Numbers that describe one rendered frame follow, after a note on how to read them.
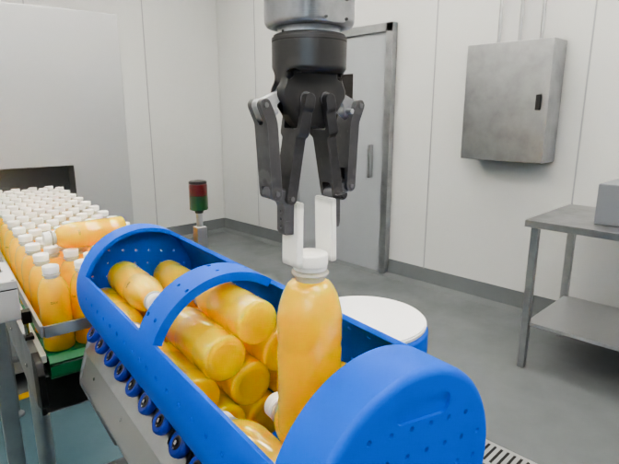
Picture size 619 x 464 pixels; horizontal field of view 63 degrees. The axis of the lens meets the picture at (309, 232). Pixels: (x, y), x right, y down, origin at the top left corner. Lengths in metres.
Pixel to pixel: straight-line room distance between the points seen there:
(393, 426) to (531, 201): 3.55
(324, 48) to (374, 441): 0.38
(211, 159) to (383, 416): 5.99
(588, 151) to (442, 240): 1.32
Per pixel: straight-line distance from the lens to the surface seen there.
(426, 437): 0.60
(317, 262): 0.54
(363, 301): 1.26
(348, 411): 0.51
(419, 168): 4.45
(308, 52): 0.50
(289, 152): 0.51
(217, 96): 6.47
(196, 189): 1.75
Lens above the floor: 1.49
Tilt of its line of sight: 13 degrees down
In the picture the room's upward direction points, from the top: straight up
